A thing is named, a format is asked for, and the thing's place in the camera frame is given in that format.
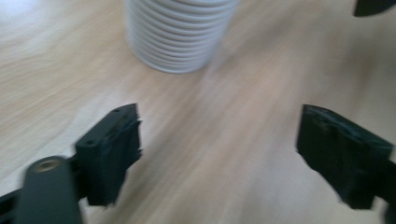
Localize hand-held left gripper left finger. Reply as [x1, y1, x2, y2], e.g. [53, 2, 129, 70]
[74, 103, 143, 207]

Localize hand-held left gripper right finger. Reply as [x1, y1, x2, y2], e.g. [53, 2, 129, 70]
[296, 104, 394, 210]

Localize stack of white paper cups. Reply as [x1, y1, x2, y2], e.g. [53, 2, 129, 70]
[125, 0, 241, 75]

